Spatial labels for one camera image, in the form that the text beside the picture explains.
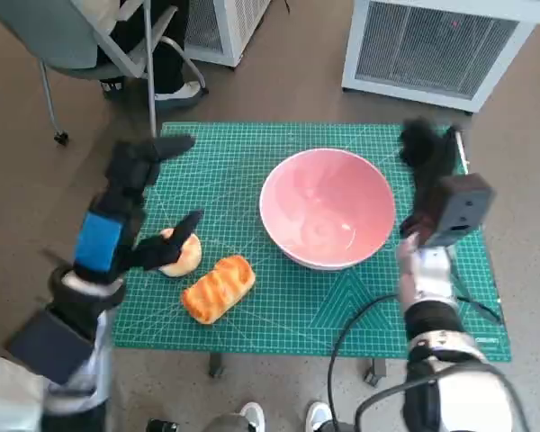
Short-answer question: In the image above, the round pale bread bun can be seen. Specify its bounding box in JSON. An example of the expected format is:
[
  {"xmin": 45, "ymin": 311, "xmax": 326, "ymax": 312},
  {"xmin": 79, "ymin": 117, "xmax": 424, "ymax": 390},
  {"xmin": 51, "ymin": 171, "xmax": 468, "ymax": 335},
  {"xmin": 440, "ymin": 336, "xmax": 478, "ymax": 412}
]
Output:
[{"xmin": 157, "ymin": 228, "xmax": 203, "ymax": 278}]

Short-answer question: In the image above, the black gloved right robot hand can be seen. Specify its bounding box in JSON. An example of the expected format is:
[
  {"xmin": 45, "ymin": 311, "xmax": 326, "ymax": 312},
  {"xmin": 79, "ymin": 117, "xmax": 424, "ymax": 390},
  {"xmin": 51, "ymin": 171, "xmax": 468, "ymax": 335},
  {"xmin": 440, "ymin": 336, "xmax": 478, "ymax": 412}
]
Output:
[{"xmin": 398, "ymin": 116, "xmax": 464, "ymax": 239}]

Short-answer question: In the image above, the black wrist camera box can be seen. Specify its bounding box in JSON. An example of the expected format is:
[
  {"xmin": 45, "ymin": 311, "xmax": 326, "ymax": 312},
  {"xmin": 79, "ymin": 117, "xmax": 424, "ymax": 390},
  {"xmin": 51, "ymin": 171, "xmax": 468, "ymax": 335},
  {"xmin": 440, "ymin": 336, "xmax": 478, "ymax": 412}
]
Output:
[
  {"xmin": 416, "ymin": 172, "xmax": 497, "ymax": 248},
  {"xmin": 6, "ymin": 310, "xmax": 95, "ymax": 386}
]

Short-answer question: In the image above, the grey office chair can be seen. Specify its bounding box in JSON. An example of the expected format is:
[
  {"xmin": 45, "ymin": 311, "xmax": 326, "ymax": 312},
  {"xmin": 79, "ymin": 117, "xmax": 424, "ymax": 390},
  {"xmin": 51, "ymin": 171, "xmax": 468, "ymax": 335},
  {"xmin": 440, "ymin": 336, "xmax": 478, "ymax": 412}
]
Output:
[{"xmin": 0, "ymin": 0, "xmax": 208, "ymax": 148}]

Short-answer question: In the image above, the small white grille cabinet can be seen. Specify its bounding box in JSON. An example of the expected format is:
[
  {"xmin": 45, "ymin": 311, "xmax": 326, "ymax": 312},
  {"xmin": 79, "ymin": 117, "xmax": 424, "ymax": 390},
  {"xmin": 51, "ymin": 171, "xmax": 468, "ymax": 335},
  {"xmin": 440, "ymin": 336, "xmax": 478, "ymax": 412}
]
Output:
[{"xmin": 183, "ymin": 0, "xmax": 274, "ymax": 68}]

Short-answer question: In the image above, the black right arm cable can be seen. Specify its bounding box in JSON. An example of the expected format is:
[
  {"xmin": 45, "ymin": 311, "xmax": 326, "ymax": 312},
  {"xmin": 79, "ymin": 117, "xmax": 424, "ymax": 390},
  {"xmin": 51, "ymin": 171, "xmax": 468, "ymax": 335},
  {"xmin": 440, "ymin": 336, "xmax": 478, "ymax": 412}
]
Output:
[
  {"xmin": 355, "ymin": 364, "xmax": 530, "ymax": 432},
  {"xmin": 327, "ymin": 292, "xmax": 401, "ymax": 432}
]

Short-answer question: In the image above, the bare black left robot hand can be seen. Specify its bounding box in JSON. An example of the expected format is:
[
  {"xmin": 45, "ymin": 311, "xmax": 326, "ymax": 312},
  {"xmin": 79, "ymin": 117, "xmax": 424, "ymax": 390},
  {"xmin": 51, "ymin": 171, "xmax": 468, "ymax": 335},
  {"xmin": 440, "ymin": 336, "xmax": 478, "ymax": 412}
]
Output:
[{"xmin": 71, "ymin": 134, "xmax": 204, "ymax": 285}]

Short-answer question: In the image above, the white shoe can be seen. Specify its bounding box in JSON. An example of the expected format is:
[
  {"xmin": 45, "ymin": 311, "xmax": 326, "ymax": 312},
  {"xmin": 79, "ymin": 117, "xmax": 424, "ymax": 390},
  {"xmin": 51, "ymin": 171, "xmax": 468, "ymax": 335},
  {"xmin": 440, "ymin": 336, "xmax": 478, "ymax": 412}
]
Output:
[
  {"xmin": 305, "ymin": 400, "xmax": 334, "ymax": 432},
  {"xmin": 238, "ymin": 401, "xmax": 266, "ymax": 432}
]

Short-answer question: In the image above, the small black box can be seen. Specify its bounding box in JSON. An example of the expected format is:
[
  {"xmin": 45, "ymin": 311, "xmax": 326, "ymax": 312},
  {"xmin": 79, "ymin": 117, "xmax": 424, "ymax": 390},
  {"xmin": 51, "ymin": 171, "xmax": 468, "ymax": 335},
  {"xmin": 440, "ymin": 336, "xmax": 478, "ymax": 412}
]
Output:
[{"xmin": 146, "ymin": 418, "xmax": 181, "ymax": 432}]

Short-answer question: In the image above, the pink bowl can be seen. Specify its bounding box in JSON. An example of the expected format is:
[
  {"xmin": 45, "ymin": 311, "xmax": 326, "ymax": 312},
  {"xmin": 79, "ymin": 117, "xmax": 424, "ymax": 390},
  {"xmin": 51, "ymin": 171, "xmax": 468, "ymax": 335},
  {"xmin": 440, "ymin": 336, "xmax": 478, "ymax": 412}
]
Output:
[{"xmin": 258, "ymin": 148, "xmax": 397, "ymax": 271}]

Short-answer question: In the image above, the large white grille cabinet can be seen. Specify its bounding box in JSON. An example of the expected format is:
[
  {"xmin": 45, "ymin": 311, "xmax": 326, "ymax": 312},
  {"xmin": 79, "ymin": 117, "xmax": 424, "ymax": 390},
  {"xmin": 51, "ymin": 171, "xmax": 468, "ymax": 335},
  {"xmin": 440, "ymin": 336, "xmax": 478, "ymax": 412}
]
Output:
[{"xmin": 340, "ymin": 0, "xmax": 536, "ymax": 116}]

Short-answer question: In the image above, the seated person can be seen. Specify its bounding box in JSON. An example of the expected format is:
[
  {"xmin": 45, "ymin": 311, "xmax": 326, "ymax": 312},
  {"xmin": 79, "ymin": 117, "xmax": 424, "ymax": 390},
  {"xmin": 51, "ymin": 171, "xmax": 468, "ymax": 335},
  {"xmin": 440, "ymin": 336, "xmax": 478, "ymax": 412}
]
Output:
[{"xmin": 69, "ymin": 0, "xmax": 208, "ymax": 109}]

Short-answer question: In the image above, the green cutting mat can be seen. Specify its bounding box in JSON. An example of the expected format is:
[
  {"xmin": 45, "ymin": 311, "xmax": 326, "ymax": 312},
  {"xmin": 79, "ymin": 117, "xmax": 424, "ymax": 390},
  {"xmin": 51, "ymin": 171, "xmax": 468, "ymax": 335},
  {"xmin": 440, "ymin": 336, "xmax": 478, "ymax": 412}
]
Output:
[{"xmin": 112, "ymin": 121, "xmax": 513, "ymax": 364}]

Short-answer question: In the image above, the long orange bread loaf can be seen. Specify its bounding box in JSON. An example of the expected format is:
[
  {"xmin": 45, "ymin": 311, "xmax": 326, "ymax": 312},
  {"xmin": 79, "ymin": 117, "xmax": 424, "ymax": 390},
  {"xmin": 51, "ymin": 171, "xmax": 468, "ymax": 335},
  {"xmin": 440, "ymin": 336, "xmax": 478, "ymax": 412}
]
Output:
[{"xmin": 181, "ymin": 255, "xmax": 257, "ymax": 325}]

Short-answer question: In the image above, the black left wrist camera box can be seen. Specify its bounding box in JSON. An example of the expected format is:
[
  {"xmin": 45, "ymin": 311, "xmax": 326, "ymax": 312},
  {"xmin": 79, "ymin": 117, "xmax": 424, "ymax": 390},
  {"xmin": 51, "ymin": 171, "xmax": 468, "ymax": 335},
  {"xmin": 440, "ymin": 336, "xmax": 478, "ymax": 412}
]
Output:
[{"xmin": 6, "ymin": 310, "xmax": 95, "ymax": 386}]

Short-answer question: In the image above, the black table leg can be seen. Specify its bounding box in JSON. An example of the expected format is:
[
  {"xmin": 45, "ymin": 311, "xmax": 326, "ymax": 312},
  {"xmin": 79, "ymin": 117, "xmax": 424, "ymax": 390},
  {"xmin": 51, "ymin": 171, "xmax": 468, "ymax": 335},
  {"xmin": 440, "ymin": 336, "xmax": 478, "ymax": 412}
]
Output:
[
  {"xmin": 364, "ymin": 359, "xmax": 386, "ymax": 386},
  {"xmin": 209, "ymin": 353, "xmax": 229, "ymax": 378}
]

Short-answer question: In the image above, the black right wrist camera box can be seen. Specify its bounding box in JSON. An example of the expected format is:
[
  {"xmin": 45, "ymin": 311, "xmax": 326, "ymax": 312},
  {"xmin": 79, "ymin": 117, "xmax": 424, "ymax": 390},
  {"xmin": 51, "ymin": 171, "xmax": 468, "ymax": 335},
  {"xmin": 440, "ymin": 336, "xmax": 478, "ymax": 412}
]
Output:
[{"xmin": 416, "ymin": 172, "xmax": 497, "ymax": 248}]

